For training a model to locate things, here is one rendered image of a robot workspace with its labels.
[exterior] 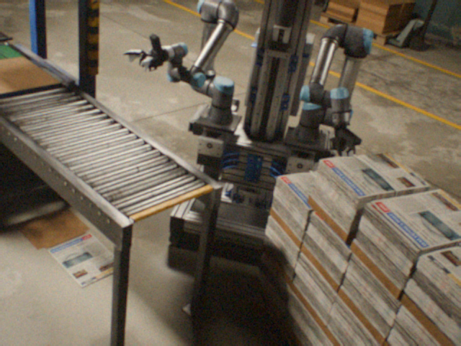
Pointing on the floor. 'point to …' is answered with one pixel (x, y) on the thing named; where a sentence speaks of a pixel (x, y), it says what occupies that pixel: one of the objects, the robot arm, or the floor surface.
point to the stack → (351, 269)
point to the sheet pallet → (372, 16)
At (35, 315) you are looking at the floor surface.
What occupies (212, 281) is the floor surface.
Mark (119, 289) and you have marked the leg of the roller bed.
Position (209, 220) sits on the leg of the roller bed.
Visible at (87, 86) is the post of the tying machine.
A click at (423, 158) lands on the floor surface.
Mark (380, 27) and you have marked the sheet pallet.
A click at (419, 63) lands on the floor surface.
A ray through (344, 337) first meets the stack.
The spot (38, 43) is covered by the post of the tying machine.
